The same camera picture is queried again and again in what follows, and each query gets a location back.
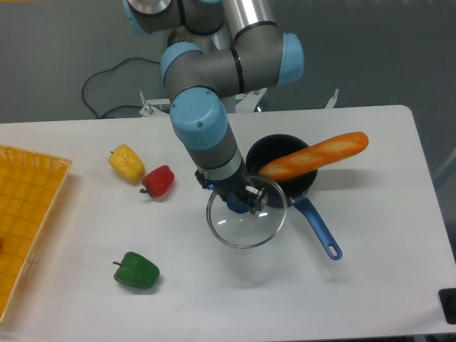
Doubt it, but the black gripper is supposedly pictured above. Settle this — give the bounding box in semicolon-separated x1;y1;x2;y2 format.
195;167;267;214

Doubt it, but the glass pot lid blue knob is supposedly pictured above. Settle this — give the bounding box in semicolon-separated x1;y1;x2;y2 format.
206;175;288;249

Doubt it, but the dark blue saucepan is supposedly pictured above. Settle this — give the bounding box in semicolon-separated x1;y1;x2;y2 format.
245;134;343;260

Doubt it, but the toy baguette bread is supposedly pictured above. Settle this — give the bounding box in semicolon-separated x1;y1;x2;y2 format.
258;132;369;182

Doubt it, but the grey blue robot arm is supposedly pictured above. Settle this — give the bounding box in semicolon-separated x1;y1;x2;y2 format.
123;1;304;212

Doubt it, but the red toy bell pepper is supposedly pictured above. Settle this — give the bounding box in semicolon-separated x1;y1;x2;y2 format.
140;165;175;198

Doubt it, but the yellow toy bell pepper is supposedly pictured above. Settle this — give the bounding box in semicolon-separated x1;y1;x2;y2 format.
108;144;145;184

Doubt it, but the green toy bell pepper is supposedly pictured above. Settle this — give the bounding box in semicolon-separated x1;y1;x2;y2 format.
113;252;160;289

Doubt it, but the yellow woven basket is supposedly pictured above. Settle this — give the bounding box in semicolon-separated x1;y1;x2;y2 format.
1;145;72;321

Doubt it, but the black object at table corner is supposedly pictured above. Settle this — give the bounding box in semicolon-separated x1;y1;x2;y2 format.
438;288;456;325

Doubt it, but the white bracket with bolt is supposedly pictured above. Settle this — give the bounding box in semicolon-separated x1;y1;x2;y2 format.
324;88;339;109

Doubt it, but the black cable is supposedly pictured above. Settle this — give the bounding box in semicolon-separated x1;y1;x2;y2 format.
81;57;164;120

